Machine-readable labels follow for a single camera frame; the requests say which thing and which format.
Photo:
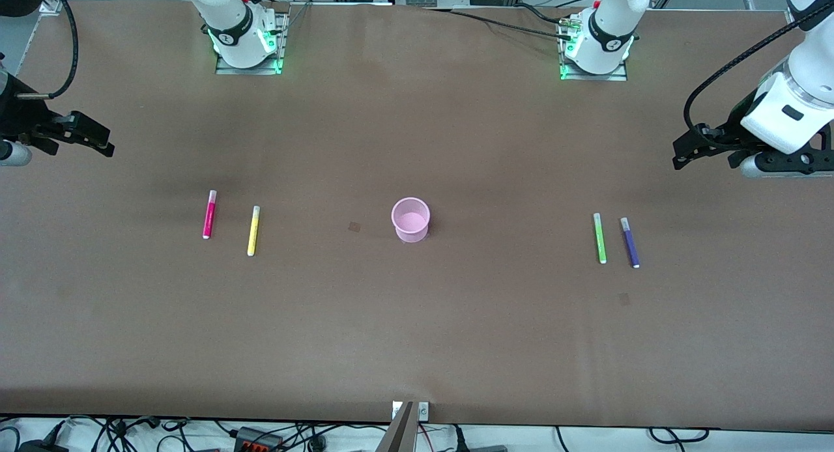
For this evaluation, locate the metal table corner bracket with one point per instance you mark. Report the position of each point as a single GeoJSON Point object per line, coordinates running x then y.
{"type": "Point", "coordinates": [53, 8]}

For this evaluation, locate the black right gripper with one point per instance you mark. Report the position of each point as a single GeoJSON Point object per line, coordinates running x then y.
{"type": "Point", "coordinates": [19, 118]}

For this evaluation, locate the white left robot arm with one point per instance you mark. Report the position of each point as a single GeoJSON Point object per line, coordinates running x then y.
{"type": "Point", "coordinates": [609, 28]}

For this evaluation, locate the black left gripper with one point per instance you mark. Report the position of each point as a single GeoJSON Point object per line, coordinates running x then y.
{"type": "Point", "coordinates": [729, 131]}

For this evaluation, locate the purple marker pen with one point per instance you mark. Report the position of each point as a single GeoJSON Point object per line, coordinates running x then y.
{"type": "Point", "coordinates": [630, 243]}

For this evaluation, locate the small metal edge bracket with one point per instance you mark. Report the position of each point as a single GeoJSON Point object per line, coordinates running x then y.
{"type": "Point", "coordinates": [423, 410]}

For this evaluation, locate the pink plastic cup holder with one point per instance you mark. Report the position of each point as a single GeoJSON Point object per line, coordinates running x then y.
{"type": "Point", "coordinates": [410, 225]}

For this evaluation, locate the pink marker pen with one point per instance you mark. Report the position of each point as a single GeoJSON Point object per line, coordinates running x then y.
{"type": "Point", "coordinates": [209, 216]}

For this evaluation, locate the green marker pen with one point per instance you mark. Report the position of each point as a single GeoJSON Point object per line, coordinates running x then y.
{"type": "Point", "coordinates": [599, 238]}

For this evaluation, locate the brown camera mast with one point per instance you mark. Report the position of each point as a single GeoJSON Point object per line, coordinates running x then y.
{"type": "Point", "coordinates": [399, 432]}

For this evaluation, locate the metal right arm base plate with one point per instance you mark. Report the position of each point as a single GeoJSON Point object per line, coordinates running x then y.
{"type": "Point", "coordinates": [281, 45]}

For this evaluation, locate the black orange power adapter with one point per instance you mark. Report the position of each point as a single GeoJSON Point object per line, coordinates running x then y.
{"type": "Point", "coordinates": [259, 439]}

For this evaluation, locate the black plug on floor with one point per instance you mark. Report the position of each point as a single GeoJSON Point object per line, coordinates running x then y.
{"type": "Point", "coordinates": [479, 447]}

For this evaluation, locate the yellow marker pen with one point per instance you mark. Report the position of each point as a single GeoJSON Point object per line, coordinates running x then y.
{"type": "Point", "coordinates": [253, 232]}

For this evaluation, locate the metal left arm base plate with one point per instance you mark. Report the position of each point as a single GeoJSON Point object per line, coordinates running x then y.
{"type": "Point", "coordinates": [619, 76]}

